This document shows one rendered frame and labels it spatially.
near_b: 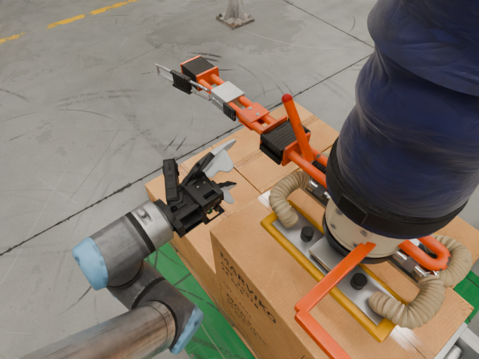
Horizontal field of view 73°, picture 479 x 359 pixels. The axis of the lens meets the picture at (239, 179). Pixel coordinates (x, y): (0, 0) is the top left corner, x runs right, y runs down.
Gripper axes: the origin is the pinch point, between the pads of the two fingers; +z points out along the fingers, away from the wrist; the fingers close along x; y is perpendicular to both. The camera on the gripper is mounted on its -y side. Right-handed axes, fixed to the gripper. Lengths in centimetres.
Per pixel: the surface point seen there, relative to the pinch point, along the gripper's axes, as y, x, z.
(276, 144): 4.1, 2.3, 9.0
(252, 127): -5.4, 0.1, 10.3
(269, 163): -34, -70, 50
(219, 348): 6, -124, -17
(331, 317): 35.1, -29.5, 1.5
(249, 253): 9.0, -29.5, -2.7
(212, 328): -3, -124, -14
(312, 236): 22.0, -8.4, 3.6
